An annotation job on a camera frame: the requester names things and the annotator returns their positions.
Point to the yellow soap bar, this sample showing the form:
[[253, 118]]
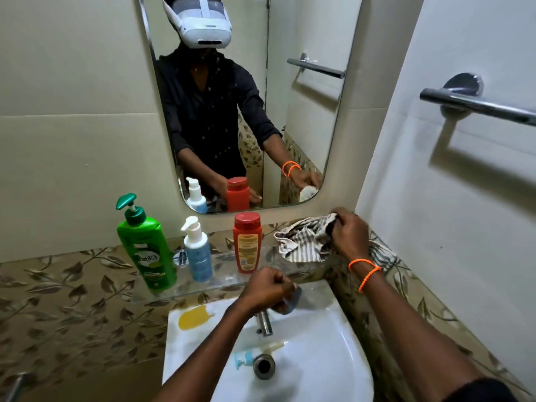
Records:
[[193, 318]]

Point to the person's right fingers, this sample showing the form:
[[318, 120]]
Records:
[[338, 223]]

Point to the person's right hand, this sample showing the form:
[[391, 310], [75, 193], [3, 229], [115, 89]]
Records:
[[354, 236]]

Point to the person's left fingers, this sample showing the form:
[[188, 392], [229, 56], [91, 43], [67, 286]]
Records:
[[281, 284]]

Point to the striped grey white cloth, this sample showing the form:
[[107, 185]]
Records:
[[305, 242]]

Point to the chrome sink tap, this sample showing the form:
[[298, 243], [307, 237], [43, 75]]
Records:
[[264, 322]]

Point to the white blue pump bottle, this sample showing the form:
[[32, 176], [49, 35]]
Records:
[[197, 253]]

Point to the black shirt sleeve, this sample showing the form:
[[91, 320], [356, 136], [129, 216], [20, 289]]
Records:
[[481, 392]]

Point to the person's left hand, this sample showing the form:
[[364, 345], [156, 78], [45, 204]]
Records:
[[261, 288]]

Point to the green pump shampoo bottle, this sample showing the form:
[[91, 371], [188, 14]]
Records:
[[146, 251]]

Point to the chrome sink drain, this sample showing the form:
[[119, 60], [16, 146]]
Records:
[[264, 366]]

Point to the chrome shelf bracket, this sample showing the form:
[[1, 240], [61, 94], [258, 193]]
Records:
[[181, 257]]

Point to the red shampoo bottle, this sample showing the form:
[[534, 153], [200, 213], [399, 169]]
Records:
[[247, 242]]

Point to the glass wall shelf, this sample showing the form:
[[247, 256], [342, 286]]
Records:
[[217, 276]]

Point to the wall mirror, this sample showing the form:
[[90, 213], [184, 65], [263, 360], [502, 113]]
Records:
[[251, 100]]

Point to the white ceramic sink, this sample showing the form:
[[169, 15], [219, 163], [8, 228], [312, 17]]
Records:
[[318, 351]]

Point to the chrome pipe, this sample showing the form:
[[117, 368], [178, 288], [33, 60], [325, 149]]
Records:
[[16, 387]]

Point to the chrome towel bar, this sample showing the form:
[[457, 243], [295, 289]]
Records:
[[473, 102]]

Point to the person's left forearm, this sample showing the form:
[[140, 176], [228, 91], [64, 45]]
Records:
[[201, 355]]

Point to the person's right forearm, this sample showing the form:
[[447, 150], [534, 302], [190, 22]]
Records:
[[410, 330]]

